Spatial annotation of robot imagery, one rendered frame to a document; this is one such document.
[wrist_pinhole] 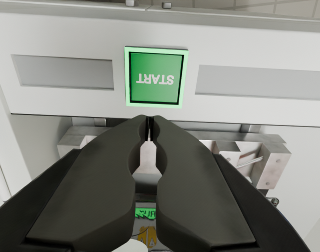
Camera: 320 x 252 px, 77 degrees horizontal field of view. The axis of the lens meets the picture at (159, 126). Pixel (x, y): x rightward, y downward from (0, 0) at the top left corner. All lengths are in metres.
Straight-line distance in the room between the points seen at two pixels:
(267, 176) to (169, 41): 0.28
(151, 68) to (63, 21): 0.08
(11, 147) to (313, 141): 0.51
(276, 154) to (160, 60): 0.24
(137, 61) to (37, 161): 0.19
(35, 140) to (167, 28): 0.21
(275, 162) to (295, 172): 0.18
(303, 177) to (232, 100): 0.39
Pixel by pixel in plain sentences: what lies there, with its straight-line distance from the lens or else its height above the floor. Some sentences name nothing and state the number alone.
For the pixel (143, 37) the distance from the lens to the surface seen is 0.19.
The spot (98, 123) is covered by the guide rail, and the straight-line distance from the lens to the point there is 0.36.
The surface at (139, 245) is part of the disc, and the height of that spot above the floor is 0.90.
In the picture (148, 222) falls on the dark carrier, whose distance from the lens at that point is 0.46.
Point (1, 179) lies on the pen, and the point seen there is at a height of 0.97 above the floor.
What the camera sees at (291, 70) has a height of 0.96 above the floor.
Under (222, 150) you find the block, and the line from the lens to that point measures 0.33.
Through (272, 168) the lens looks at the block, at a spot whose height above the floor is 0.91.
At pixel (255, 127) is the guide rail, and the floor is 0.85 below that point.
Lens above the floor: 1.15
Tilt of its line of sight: 59 degrees down
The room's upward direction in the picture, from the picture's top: 179 degrees clockwise
